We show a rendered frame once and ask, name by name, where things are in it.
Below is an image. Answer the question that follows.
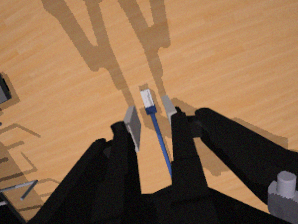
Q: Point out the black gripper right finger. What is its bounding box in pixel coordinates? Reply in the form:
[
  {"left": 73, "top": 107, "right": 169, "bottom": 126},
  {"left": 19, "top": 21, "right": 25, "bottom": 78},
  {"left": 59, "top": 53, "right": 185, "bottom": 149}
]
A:
[{"left": 161, "top": 95, "right": 298, "bottom": 224}]

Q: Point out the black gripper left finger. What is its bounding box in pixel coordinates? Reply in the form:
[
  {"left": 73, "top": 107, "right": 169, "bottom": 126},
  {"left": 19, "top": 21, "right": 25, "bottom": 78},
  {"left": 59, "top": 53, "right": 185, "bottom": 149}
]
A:
[{"left": 26, "top": 105, "right": 142, "bottom": 224}]

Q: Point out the blue patch cable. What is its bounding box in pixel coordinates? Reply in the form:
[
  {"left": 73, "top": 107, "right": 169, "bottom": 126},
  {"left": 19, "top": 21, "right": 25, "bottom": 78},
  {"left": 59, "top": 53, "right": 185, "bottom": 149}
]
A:
[{"left": 150, "top": 113, "right": 171, "bottom": 176}]

